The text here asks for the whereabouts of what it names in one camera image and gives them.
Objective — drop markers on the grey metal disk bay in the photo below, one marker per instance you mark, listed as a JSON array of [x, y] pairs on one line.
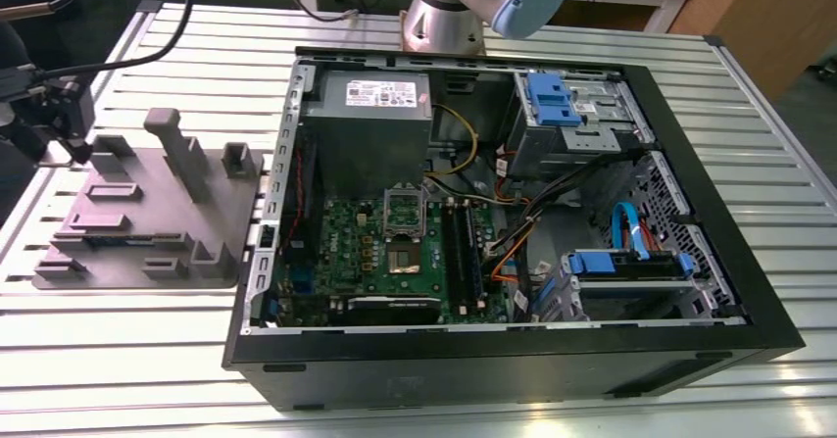
[[627, 285]]

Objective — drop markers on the wooden cabinet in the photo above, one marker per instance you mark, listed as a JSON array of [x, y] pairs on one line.
[[771, 26]]

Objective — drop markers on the green motherboard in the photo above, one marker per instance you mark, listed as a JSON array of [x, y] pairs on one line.
[[346, 261]]

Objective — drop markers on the blue plastic drive latch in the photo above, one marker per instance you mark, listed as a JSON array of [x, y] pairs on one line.
[[553, 100]]

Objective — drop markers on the black PC case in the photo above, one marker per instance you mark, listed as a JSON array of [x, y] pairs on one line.
[[458, 374]]

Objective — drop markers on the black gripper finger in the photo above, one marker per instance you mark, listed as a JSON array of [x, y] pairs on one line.
[[23, 136], [77, 114]]

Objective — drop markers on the hard disk in blue carrier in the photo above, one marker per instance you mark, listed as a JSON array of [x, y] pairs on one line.
[[591, 264]]

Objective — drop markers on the grey power supply unit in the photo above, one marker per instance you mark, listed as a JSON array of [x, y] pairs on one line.
[[366, 139]]

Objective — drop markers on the CPU socket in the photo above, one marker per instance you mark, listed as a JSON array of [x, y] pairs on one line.
[[404, 260]]

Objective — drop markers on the grey metal drive cage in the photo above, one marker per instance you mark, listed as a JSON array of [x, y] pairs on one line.
[[589, 141]]

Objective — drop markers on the RAM stick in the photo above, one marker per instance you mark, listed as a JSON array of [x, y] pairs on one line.
[[471, 257]]

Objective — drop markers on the metal locking lever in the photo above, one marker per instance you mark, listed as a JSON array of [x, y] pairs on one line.
[[428, 193]]

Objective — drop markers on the black RAM slot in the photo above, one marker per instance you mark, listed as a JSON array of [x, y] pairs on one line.
[[451, 252]]

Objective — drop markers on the grey plastic parts rack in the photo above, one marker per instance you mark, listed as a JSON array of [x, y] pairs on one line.
[[163, 242]]

